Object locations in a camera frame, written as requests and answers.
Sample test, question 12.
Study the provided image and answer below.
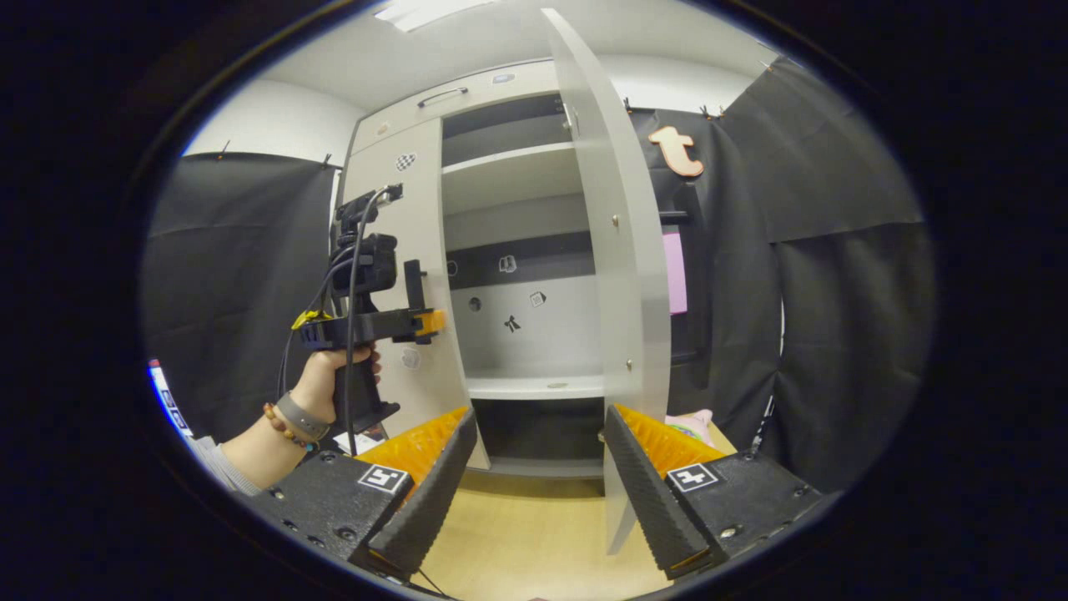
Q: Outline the beige cabinet drawer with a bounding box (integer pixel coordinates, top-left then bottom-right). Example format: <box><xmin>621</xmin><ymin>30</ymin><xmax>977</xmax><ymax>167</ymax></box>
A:
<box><xmin>350</xmin><ymin>60</ymin><xmax>558</xmax><ymax>155</ymax></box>

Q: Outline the beige cabinet shelf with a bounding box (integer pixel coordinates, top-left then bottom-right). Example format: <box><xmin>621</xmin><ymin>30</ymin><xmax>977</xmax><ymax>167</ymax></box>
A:
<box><xmin>464</xmin><ymin>372</ymin><xmax>607</xmax><ymax>402</ymax></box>
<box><xmin>441</xmin><ymin>140</ymin><xmax>585</xmax><ymax>216</ymax></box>

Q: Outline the grey wristband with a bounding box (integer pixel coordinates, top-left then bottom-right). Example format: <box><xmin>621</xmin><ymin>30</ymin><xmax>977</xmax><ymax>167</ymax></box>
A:
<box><xmin>275</xmin><ymin>392</ymin><xmax>332</xmax><ymax>442</ymax></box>

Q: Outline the beige double-door shoe cabinet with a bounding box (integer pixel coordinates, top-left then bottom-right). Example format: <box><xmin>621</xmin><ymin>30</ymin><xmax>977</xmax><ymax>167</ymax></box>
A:
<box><xmin>338</xmin><ymin>58</ymin><xmax>668</xmax><ymax>481</ymax></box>

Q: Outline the pink and green object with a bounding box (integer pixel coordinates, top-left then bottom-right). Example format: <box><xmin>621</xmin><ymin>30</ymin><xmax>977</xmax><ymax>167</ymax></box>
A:
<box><xmin>663</xmin><ymin>409</ymin><xmax>716</xmax><ymax>445</ymax></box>

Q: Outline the beige cabinet door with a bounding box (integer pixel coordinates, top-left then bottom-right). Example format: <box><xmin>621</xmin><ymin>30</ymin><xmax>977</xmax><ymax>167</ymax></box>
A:
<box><xmin>342</xmin><ymin>119</ymin><xmax>491</xmax><ymax>470</ymax></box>
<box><xmin>541</xmin><ymin>7</ymin><xmax>673</xmax><ymax>556</ymax></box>

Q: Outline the black backdrop cloth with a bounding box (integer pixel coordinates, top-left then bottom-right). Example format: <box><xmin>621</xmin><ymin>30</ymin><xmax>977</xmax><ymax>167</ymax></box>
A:
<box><xmin>626</xmin><ymin>54</ymin><xmax>935</xmax><ymax>493</ymax></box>
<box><xmin>142</xmin><ymin>150</ymin><xmax>343</xmax><ymax>443</ymax></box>

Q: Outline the white printed panel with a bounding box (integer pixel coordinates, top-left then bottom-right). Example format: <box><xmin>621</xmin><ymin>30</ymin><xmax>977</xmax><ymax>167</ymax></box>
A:
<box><xmin>149</xmin><ymin>359</ymin><xmax>194</xmax><ymax>439</ymax></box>

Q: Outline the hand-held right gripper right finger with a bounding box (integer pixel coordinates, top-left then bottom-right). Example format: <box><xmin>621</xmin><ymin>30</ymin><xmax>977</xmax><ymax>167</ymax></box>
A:
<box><xmin>603</xmin><ymin>404</ymin><xmax>839</xmax><ymax>579</ymax></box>

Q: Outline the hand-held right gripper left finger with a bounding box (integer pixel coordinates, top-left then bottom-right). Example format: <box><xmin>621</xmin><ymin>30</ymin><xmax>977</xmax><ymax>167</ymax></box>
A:
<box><xmin>250</xmin><ymin>407</ymin><xmax>479</xmax><ymax>583</ymax></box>

